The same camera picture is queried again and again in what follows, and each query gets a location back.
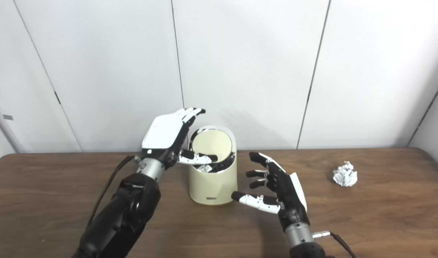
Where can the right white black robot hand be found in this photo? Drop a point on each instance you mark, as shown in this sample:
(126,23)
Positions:
(285,190)

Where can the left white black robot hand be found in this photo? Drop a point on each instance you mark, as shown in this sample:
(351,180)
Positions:
(165,134)

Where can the round cream bin lid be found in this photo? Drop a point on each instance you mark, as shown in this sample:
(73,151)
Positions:
(211,143)

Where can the white paper ball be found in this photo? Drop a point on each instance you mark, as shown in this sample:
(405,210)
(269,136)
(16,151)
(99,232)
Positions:
(345,174)

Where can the cream-colored desktop bin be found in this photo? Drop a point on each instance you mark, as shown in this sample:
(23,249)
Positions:
(213,186)

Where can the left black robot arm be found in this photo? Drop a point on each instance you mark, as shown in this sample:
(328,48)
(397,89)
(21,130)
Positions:
(122,215)

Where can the crumpled paper scrap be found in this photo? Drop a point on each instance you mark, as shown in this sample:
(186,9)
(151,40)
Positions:
(205,168)

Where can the black wall panel hinge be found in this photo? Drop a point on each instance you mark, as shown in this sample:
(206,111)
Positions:
(57,97)

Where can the grey wall tag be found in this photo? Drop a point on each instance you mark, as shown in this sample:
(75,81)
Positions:
(8,117)

